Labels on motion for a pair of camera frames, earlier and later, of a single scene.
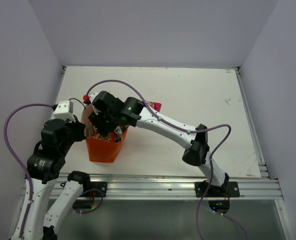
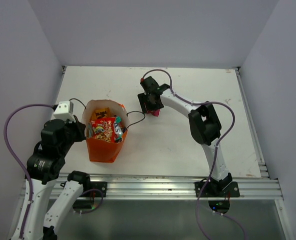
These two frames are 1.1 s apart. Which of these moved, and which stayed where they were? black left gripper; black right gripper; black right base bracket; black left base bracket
Moved: black right gripper
Stayed: black left gripper; black left base bracket; black right base bracket
